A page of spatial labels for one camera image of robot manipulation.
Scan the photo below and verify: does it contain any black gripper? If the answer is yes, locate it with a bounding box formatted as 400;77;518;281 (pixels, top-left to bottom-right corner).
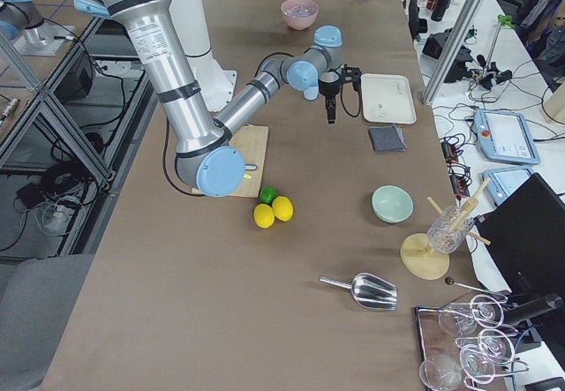
318;79;341;124

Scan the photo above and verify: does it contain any clear glass mug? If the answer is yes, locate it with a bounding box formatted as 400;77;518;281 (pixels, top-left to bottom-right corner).
426;206;473;253

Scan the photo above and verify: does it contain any green lime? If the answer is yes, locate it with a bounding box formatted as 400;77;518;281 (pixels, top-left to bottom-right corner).
259;185;278;205

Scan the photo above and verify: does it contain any light blue plastic cup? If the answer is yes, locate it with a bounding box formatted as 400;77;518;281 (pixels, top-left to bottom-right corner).
303;86;319;101

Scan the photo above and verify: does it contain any wine glass rack tray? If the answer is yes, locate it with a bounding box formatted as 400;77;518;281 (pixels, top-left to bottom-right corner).
414;292;530;390

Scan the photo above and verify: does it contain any yellow lemon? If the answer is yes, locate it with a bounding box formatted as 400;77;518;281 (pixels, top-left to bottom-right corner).
271;195;294;222
253;203;275;229

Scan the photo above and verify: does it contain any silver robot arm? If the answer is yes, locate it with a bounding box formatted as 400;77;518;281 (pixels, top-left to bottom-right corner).
74;0;343;197
1;0;44;41

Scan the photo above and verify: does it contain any wooden cup tree stand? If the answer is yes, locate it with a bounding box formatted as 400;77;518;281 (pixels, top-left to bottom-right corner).
400;178;491;280

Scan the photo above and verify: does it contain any cream rabbit serving tray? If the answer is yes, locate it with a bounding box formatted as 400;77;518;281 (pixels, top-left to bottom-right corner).
361;73;417;124

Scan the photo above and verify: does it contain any steel ice scoop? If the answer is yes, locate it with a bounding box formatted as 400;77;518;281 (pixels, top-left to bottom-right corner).
319;273;398;311

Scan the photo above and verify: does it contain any grey folded cloth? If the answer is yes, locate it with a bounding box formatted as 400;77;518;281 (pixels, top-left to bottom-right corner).
368;124;407;152

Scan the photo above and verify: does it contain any pink bowl of ice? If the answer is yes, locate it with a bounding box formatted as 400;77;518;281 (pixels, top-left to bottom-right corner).
280;0;319;31

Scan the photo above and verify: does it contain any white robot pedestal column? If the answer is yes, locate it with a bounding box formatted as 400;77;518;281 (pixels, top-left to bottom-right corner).
169;0;237;112

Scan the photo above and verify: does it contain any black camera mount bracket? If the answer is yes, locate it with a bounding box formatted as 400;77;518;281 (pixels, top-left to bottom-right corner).
341;65;362;86

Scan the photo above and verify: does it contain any mint green bowl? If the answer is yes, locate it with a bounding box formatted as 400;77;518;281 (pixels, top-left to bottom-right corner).
372;184;414;223

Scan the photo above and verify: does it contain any bamboo cutting board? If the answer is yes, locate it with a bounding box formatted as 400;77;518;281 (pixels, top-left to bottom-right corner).
190;124;270;199

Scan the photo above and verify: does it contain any black monitor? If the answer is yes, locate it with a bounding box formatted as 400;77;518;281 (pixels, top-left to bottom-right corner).
477;173;564;296

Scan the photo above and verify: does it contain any blue teach pendant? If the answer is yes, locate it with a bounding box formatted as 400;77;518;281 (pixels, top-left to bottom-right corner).
482;166;534;206
473;109;541;165

